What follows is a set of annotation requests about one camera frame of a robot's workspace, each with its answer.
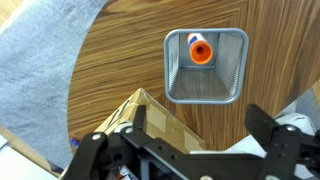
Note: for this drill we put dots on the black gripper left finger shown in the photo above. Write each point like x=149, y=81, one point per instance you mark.
x=140, y=117

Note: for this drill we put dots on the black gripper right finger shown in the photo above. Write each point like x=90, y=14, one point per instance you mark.
x=260, y=125

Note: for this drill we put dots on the silver mesh pen holder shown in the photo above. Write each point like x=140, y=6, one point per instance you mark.
x=217, y=82

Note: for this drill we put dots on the orange capped glue stick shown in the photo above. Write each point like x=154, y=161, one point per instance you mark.
x=200, y=50

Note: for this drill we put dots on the cardboard box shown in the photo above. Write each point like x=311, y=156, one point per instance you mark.
x=116, y=150

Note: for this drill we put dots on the round wooden side table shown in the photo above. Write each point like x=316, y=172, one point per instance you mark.
x=123, y=51

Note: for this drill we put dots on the grey rug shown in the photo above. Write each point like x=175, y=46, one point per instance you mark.
x=38, y=52

